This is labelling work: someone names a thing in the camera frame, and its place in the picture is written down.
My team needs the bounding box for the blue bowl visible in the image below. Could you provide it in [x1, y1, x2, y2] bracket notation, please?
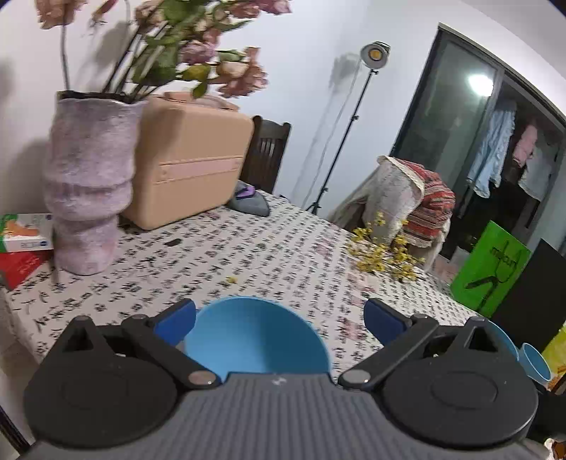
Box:
[184, 297, 331, 380]
[487, 320, 519, 361]
[518, 343, 553, 386]

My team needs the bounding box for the blue bowl top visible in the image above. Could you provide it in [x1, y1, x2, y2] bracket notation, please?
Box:
[487, 320, 519, 361]

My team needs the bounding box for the yellow flower branch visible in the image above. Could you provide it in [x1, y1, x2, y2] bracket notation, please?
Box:
[345, 211, 425, 283]

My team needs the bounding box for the green paper bag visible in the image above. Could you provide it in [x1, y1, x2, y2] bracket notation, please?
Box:
[450, 222, 531, 318]

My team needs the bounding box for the patterned cloth covered chair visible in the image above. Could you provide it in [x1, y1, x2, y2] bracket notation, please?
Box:
[328, 155, 456, 271]

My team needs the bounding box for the calligraphy print tablecloth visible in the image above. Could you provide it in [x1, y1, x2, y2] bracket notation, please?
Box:
[1, 196, 471, 375]

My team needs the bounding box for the black paper bag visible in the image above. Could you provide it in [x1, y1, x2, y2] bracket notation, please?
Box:
[490, 240, 566, 353]

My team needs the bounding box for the green snack box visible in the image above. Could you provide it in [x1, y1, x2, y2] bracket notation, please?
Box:
[542, 324, 566, 389]

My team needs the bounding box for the grey purple pouch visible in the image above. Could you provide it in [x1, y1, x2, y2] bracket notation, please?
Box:
[225, 181, 271, 218]

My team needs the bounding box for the red book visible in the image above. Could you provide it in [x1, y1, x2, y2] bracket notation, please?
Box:
[0, 250, 53, 291]

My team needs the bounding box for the white orange box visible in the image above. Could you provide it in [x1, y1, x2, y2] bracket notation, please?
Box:
[0, 214, 54, 253]

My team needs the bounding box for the fuzzy lilac vase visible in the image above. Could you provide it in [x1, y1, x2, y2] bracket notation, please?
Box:
[43, 91, 146, 276]

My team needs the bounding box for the pink small suitcase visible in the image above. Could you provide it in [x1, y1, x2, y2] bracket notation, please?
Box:
[122, 93, 254, 230]

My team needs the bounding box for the white hanging garment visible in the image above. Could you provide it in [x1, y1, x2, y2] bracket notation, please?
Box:
[518, 142, 559, 201]

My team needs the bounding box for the dark wooden chair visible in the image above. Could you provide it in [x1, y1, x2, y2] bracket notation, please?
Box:
[240, 115, 291, 192]

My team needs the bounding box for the black framed glass door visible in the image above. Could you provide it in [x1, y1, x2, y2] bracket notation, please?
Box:
[391, 25, 565, 259]

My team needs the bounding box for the pink hanging garment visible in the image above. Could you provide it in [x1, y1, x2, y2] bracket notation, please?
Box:
[512, 123, 538, 168]

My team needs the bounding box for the light blue hanging shirt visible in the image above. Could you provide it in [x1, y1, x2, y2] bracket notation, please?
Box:
[466, 100, 517, 199]

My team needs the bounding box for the studio lamp on stand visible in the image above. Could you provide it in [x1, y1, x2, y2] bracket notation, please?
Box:
[303, 40, 391, 215]

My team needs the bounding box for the dried pink flowers bouquet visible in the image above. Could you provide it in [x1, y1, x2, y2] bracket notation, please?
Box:
[58, 1, 291, 104]

